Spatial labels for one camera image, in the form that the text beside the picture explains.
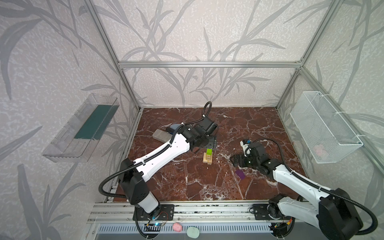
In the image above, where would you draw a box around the grey rectangular sponge block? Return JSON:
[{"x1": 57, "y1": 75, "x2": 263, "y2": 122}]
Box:
[{"x1": 153, "y1": 129, "x2": 173, "y2": 143}]

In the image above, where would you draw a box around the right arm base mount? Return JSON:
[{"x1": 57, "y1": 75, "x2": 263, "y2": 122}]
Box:
[{"x1": 249, "y1": 204, "x2": 292, "y2": 222}]

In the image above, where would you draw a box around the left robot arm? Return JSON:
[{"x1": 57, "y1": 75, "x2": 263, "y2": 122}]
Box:
[{"x1": 119, "y1": 117, "x2": 218, "y2": 215}]

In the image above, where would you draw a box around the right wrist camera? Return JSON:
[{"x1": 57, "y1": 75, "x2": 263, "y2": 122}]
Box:
[{"x1": 240, "y1": 139, "x2": 252, "y2": 157}]

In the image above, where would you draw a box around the blue grey oval case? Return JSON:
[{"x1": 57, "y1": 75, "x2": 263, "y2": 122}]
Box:
[{"x1": 170, "y1": 124, "x2": 183, "y2": 132}]

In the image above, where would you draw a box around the clear plastic wall bin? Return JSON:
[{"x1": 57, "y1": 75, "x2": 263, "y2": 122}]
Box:
[{"x1": 42, "y1": 94, "x2": 120, "y2": 163}]

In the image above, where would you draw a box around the pink object in basket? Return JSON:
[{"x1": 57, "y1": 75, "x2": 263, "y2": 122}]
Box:
[{"x1": 314, "y1": 145, "x2": 328, "y2": 158}]

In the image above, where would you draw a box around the right circuit board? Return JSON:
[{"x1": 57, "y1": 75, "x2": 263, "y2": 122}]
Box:
[{"x1": 270, "y1": 221, "x2": 295, "y2": 239}]

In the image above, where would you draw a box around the mint green blob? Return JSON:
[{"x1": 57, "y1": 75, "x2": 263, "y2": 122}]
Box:
[{"x1": 186, "y1": 227, "x2": 200, "y2": 239}]

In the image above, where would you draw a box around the green block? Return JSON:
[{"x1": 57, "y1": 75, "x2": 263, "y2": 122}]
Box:
[{"x1": 206, "y1": 149, "x2": 213, "y2": 156}]

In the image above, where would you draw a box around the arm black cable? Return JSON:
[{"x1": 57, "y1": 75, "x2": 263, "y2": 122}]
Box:
[
  {"x1": 245, "y1": 137, "x2": 379, "y2": 236},
  {"x1": 98, "y1": 101, "x2": 213, "y2": 240}
]

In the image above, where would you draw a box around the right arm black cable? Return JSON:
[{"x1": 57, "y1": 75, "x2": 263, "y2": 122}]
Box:
[{"x1": 245, "y1": 137, "x2": 379, "y2": 236}]

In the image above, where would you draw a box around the purple block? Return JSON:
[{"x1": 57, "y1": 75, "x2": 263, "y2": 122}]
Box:
[{"x1": 236, "y1": 170, "x2": 246, "y2": 180}]

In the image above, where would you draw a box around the circuit board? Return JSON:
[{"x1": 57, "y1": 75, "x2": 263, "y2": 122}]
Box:
[
  {"x1": 270, "y1": 221, "x2": 295, "y2": 239},
  {"x1": 145, "y1": 222, "x2": 167, "y2": 232}
]

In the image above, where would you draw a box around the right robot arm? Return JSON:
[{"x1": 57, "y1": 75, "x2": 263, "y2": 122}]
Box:
[{"x1": 230, "y1": 140, "x2": 363, "y2": 240}]

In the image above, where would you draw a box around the white wire wall basket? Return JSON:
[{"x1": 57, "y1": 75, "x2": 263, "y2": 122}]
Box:
[{"x1": 290, "y1": 91, "x2": 364, "y2": 164}]

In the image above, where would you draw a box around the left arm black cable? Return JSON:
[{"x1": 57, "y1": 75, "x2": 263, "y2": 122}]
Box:
[{"x1": 98, "y1": 101, "x2": 213, "y2": 240}]

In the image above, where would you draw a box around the left circuit board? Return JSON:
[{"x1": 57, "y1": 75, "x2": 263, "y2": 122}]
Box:
[{"x1": 145, "y1": 222, "x2": 167, "y2": 232}]

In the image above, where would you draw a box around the blue stapler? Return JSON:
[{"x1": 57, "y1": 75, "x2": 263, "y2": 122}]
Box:
[{"x1": 166, "y1": 127, "x2": 176, "y2": 135}]

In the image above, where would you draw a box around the pink eraser blob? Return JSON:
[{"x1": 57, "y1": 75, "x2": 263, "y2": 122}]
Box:
[{"x1": 172, "y1": 223, "x2": 183, "y2": 233}]

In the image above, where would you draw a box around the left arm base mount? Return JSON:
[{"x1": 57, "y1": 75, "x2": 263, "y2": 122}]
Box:
[{"x1": 133, "y1": 204, "x2": 175, "y2": 221}]

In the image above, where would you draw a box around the wood block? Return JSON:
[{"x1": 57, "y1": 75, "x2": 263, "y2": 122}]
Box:
[
  {"x1": 203, "y1": 153, "x2": 212, "y2": 160},
  {"x1": 203, "y1": 159, "x2": 213, "y2": 165}
]

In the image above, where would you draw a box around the aluminium front rail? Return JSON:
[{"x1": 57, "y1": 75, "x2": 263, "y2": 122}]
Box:
[{"x1": 86, "y1": 201, "x2": 340, "y2": 224}]

